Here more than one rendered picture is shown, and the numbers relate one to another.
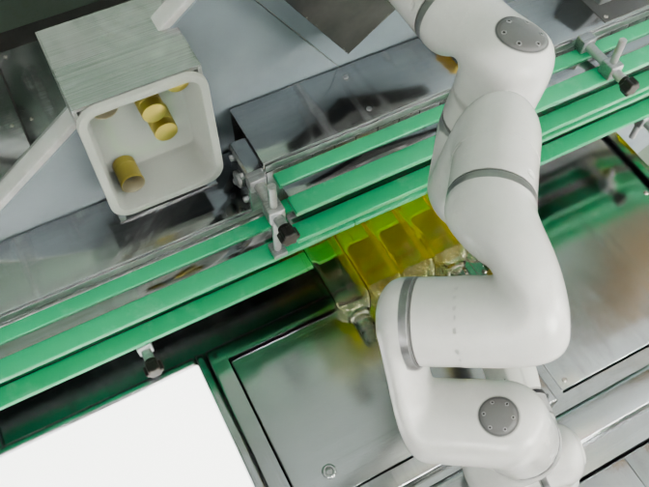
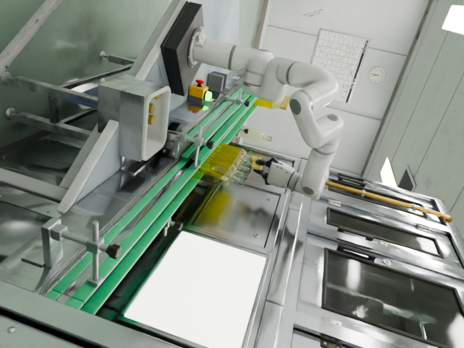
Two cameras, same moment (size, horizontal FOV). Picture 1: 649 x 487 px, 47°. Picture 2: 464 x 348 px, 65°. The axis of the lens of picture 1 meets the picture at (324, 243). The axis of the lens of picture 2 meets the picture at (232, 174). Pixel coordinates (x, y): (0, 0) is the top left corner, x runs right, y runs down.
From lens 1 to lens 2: 103 cm
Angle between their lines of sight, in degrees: 47
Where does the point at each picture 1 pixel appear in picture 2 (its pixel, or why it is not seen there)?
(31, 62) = not seen: outside the picture
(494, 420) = (333, 118)
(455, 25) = (246, 52)
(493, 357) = (329, 95)
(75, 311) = (146, 204)
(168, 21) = (144, 76)
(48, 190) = (105, 161)
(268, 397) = (216, 228)
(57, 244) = (116, 186)
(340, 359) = (225, 210)
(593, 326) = not seen: hidden behind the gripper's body
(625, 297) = not seen: hidden behind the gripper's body
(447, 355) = (320, 99)
